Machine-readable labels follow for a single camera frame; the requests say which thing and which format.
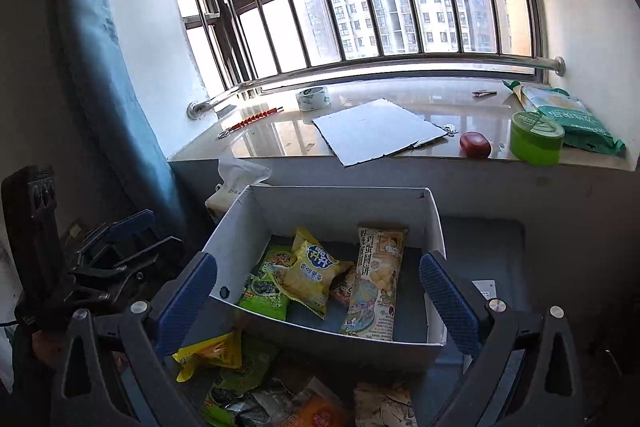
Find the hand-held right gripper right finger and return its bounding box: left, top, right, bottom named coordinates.
left=419, top=251, right=593, bottom=427

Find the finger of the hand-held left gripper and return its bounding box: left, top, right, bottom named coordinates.
left=69, top=263, right=152, bottom=304
left=79, top=209, right=184, bottom=269

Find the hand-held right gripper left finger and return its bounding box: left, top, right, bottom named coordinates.
left=50, top=252, right=219, bottom=427

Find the yellow snack packet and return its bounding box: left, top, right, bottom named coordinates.
left=172, top=331, right=243, bottom=383

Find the green seaweed snack packet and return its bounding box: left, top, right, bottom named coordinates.
left=237, top=244, right=296, bottom=320

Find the long beige biscuit packet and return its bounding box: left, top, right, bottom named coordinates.
left=340, top=226, right=407, bottom=340

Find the plain green snack packet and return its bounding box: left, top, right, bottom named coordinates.
left=215, top=336, right=280, bottom=400

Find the small red snack packet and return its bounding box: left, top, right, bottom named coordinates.
left=329, top=264, right=358, bottom=308

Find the silver snack packet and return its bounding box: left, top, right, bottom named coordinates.
left=201, top=382, right=261, bottom=427

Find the yellow chip packet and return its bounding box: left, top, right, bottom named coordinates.
left=272, top=227, right=355, bottom=319

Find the beige printed snack packet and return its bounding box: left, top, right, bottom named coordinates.
left=352, top=382, right=418, bottom=427

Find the white cardboard box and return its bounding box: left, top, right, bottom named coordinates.
left=200, top=185, right=447, bottom=360

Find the orange snack packet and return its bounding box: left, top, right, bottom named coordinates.
left=280, top=377, right=351, bottom=427

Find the blue-grey tablecloth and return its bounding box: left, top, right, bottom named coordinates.
left=115, top=214, right=531, bottom=427

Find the tissue pack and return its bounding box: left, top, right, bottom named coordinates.
left=205, top=158, right=272, bottom=224

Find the blue curtain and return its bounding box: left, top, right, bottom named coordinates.
left=47, top=0, right=186, bottom=228

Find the red oval object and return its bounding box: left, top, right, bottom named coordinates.
left=459, top=131, right=492, bottom=159

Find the red beaded tool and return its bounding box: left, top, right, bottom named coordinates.
left=217, top=106, right=284, bottom=138

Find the green round container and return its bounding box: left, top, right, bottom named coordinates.
left=510, top=111, right=566, bottom=166

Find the white cardboard sheet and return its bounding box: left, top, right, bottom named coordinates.
left=312, top=98, right=448, bottom=167

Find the marble windowsill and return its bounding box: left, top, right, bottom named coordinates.
left=167, top=77, right=631, bottom=172

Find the tape roll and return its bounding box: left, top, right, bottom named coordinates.
left=296, top=86, right=329, bottom=112

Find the green wipes pack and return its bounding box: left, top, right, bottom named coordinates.
left=502, top=80, right=627, bottom=156

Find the steel window guard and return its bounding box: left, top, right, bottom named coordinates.
left=134, top=0, right=566, bottom=120

